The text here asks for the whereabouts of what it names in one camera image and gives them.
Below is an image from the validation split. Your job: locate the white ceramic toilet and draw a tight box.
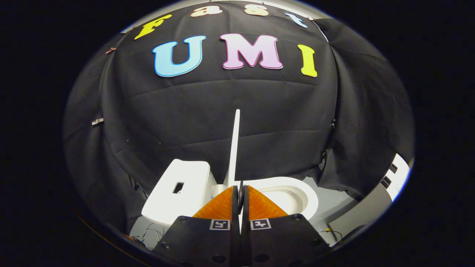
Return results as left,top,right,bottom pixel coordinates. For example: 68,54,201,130
141,159,319,227

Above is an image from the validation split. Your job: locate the white toilet tank cover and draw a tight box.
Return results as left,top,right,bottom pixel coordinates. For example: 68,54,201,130
141,159,212,226

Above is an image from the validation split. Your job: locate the thin black cable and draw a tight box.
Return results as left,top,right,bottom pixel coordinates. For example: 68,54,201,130
131,222,166,242

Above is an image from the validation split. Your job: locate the black backdrop cloth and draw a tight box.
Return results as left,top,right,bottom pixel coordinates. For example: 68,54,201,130
62,0,415,234

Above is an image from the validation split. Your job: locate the white panel with black squares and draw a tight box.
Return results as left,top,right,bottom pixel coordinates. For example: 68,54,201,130
380,153,411,203

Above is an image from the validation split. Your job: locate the white toilet lid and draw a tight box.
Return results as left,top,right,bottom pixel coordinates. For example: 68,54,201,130
224,109,241,188

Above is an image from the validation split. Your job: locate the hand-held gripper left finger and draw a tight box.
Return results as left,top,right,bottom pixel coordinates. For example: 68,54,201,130
152,185,240,267

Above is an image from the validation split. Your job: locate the white toilet seat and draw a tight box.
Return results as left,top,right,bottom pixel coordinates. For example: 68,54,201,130
243,177,319,220

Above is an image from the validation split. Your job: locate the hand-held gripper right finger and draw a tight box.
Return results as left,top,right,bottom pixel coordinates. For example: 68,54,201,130
241,185,331,267

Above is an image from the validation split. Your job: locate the grey flat panel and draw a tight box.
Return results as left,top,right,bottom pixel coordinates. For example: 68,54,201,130
328,182,393,244

